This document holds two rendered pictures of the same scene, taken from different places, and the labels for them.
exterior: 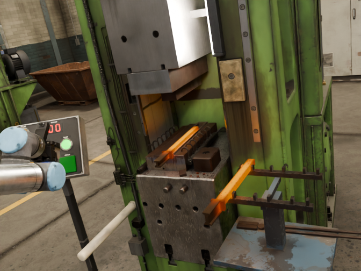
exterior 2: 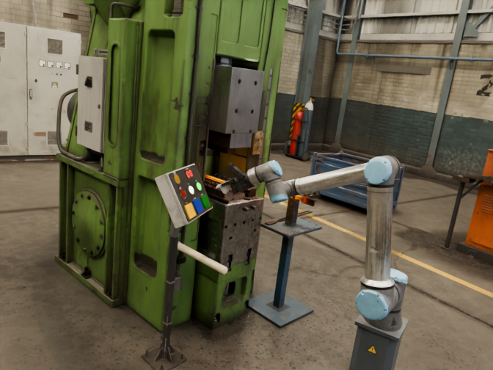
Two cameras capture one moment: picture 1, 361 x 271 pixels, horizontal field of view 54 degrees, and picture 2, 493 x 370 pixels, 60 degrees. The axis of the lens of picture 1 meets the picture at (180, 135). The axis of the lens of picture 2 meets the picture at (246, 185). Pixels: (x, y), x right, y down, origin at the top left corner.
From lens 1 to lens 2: 2.84 m
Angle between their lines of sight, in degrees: 74
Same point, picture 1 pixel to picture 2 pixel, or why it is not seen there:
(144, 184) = (230, 211)
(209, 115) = not seen: hidden behind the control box
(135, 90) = (232, 144)
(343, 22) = (19, 100)
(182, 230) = (241, 238)
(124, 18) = (240, 98)
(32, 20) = not seen: outside the picture
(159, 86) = (245, 143)
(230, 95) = (255, 151)
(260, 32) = (269, 118)
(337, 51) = (12, 130)
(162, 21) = (257, 105)
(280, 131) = not seen: hidden behind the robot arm
